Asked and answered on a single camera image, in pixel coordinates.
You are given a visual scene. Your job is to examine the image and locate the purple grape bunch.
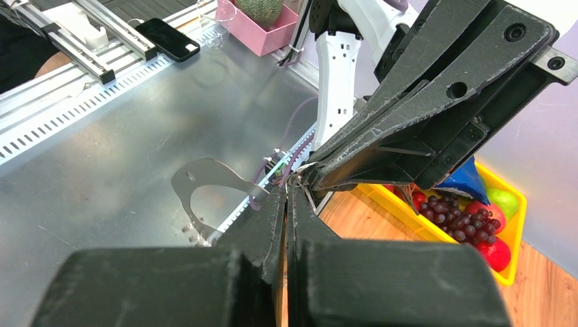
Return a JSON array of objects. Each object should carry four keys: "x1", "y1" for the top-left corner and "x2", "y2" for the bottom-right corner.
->
[{"x1": 419, "y1": 195, "x2": 499, "y2": 246}]

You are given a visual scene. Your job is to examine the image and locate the pink box with cactus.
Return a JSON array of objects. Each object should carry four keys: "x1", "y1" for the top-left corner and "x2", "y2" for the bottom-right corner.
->
[{"x1": 215, "y1": 1, "x2": 299, "y2": 57}]

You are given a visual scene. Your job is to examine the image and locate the red apple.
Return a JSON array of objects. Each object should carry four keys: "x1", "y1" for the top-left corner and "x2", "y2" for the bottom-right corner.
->
[
  {"x1": 465, "y1": 201, "x2": 507, "y2": 234},
  {"x1": 476, "y1": 237, "x2": 512, "y2": 273}
]

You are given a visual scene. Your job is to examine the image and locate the green pear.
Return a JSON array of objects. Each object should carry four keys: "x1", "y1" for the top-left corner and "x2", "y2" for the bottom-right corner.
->
[{"x1": 487, "y1": 187, "x2": 519, "y2": 221}]

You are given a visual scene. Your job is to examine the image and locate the yellow plastic bin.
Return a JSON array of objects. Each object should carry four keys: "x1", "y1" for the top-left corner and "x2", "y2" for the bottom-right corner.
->
[{"x1": 356, "y1": 162, "x2": 528, "y2": 286}]

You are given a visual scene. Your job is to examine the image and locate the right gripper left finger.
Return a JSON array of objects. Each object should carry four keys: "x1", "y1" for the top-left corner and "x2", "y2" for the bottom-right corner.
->
[{"x1": 31, "y1": 188, "x2": 286, "y2": 326}]

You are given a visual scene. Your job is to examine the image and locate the blue chip bag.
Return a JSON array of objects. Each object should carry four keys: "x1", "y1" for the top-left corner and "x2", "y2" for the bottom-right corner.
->
[{"x1": 433, "y1": 157, "x2": 490, "y2": 205}]

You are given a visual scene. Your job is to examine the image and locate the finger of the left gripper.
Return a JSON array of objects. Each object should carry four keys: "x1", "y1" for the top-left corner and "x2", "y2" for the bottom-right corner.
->
[{"x1": 311, "y1": 131, "x2": 452, "y2": 191}]

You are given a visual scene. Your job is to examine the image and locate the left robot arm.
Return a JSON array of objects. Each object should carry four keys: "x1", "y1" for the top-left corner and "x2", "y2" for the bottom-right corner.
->
[{"x1": 298, "y1": 1, "x2": 577, "y2": 191}]

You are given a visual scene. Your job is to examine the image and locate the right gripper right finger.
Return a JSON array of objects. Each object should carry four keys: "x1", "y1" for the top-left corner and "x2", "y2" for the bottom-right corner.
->
[{"x1": 287, "y1": 187, "x2": 511, "y2": 326}]

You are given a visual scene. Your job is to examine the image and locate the small red fruits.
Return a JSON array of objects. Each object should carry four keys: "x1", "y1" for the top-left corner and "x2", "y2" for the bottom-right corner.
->
[{"x1": 384, "y1": 183, "x2": 428, "y2": 214}]

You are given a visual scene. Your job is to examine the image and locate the black smartphone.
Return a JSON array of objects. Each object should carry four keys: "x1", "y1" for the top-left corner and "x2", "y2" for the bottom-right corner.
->
[{"x1": 134, "y1": 18, "x2": 200, "y2": 63}]

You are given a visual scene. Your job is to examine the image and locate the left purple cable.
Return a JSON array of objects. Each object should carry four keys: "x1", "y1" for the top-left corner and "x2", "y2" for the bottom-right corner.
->
[{"x1": 249, "y1": 95, "x2": 319, "y2": 212}]

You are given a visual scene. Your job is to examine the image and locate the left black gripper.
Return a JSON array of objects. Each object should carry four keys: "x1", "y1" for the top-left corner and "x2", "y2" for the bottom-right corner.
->
[{"x1": 309, "y1": 1, "x2": 577, "y2": 181}]

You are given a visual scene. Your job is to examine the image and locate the clear glass beaker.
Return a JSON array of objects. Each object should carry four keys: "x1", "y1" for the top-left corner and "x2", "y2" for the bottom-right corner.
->
[{"x1": 196, "y1": 0, "x2": 238, "y2": 50}]

